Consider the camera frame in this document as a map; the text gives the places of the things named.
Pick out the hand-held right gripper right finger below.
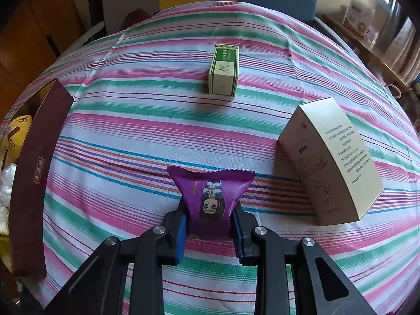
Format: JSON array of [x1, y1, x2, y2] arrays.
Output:
[[231, 202, 378, 315]]

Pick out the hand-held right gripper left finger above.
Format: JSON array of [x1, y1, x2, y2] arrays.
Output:
[[43, 200, 189, 315]]

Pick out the purple snack packet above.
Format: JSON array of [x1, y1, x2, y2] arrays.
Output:
[[167, 166, 255, 240]]

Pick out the maroon cardboard box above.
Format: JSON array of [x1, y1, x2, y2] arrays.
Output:
[[0, 78, 74, 278]]

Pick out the cream cardboard box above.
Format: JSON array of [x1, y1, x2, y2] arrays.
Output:
[[278, 98, 384, 226]]

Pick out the small green box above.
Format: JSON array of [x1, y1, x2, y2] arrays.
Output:
[[208, 44, 240, 97]]

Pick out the white plastic bag bundle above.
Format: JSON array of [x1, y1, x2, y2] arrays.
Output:
[[0, 164, 17, 204]]

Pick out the yellow plush toy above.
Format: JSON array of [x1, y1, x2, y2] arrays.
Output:
[[7, 115, 33, 165]]

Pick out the dark red cloth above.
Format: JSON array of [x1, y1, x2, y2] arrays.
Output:
[[123, 8, 153, 28]]

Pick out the wooden desk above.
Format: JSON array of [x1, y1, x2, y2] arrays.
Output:
[[323, 13, 420, 86]]

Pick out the beige curtain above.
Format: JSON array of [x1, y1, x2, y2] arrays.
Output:
[[377, 16, 417, 82]]

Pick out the white appliance box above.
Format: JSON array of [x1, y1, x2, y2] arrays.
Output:
[[343, 0, 376, 30]]

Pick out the wooden wardrobe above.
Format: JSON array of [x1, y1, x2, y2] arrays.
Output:
[[0, 0, 99, 115]]

